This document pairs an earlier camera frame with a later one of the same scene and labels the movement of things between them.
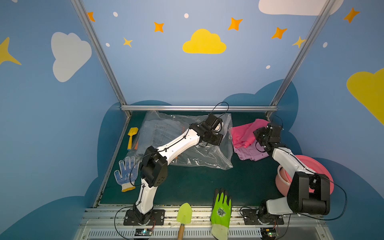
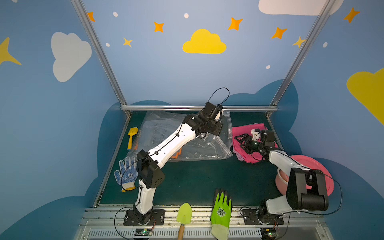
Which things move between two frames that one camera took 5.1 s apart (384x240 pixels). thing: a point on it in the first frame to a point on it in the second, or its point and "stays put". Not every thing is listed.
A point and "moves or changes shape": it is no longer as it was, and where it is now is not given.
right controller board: [269, 232] stays put
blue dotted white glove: [129, 173] stays put
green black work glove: [220, 216] stays put
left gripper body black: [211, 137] to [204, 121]
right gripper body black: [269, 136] to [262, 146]
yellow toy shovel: [132, 131] stays put
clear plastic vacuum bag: [156, 129] moves or changes shape
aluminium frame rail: [199, 108] stays put
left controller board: [143, 232] stays put
